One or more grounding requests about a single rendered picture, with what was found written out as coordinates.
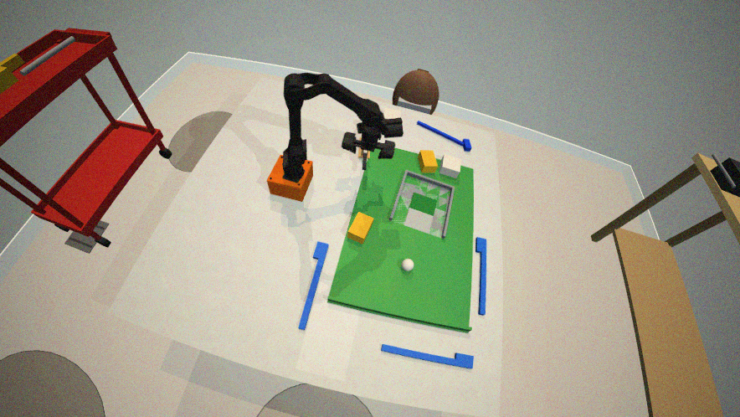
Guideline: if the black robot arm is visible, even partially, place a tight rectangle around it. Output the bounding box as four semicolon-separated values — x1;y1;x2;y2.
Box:
282;73;403;183

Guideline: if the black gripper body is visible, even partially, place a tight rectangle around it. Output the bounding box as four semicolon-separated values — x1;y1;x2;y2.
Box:
342;132;396;159

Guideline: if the green flat mat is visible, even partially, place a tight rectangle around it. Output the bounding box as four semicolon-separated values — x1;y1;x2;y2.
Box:
329;148;474;327

